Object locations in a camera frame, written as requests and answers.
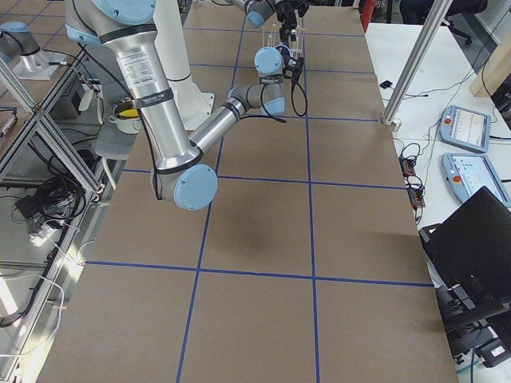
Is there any black laptop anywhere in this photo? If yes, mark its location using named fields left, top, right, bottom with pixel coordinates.
left=419, top=187, right=510, bottom=337

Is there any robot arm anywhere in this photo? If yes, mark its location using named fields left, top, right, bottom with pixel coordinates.
left=231, top=0, right=309, bottom=46
left=65, top=1, right=285, bottom=211

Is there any aluminium frame post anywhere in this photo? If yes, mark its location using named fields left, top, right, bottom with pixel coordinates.
left=382, top=0, right=452, bottom=125

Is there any teach pendant tablet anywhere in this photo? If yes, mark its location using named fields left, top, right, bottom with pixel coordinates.
left=442, top=153, right=510, bottom=207
left=439, top=105, right=492, bottom=153

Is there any red cylinder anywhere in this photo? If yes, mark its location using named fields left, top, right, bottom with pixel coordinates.
left=361, top=0, right=377, bottom=32

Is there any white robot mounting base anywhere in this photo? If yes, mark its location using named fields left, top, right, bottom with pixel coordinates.
left=153, top=0, right=214, bottom=124

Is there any far teach pendant tablet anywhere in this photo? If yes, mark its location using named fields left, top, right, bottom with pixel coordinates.
left=439, top=105, right=492, bottom=153

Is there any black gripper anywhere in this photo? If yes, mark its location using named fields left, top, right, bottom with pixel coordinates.
left=275, top=0, right=307, bottom=45

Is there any steel bowl with corn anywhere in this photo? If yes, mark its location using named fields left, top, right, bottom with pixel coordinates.
left=108, top=104, right=142, bottom=135

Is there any near teach pendant tablet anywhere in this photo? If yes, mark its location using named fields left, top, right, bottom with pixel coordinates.
left=442, top=153, right=510, bottom=207

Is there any white wire cup holder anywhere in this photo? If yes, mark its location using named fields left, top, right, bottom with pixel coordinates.
left=262, top=23, right=306, bottom=58

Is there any small black puck device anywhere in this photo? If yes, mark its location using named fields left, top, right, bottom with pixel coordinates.
left=379, top=81, right=393, bottom=89

